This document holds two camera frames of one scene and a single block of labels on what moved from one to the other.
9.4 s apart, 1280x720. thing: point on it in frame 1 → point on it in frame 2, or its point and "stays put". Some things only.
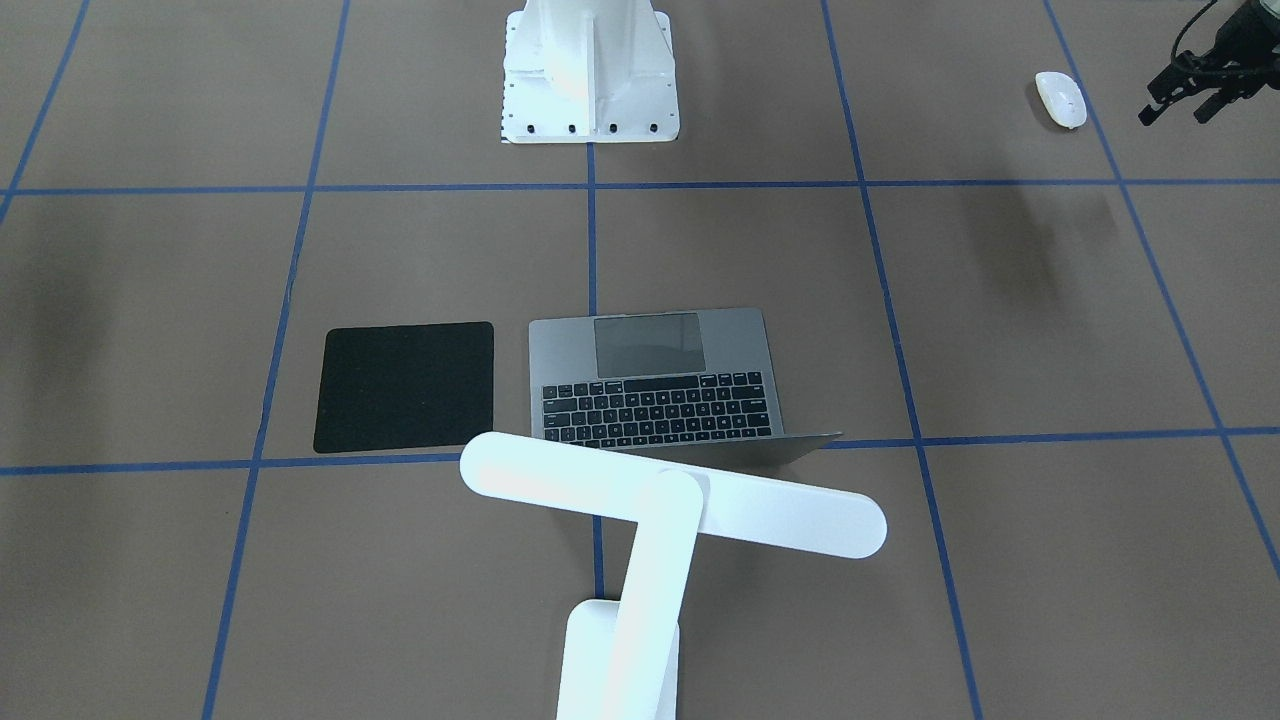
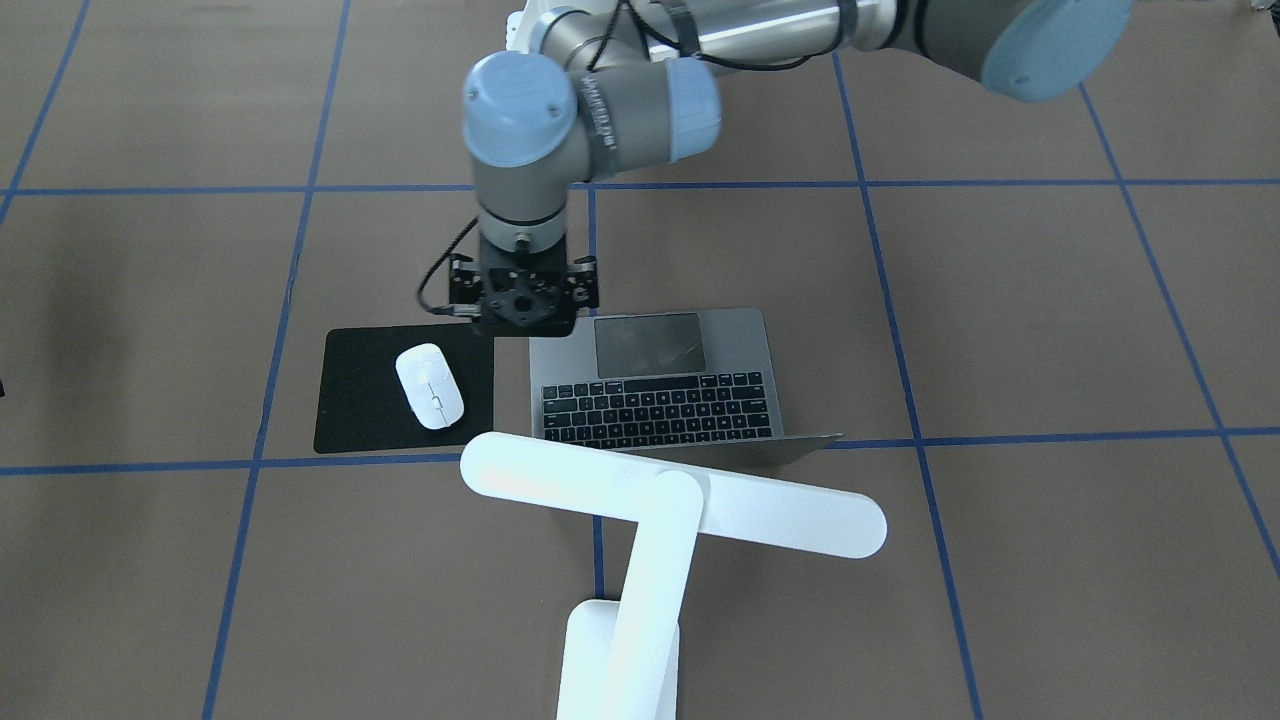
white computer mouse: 1062,99 → 430,384
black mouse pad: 409,386 stays put
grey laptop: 694,386 stays put
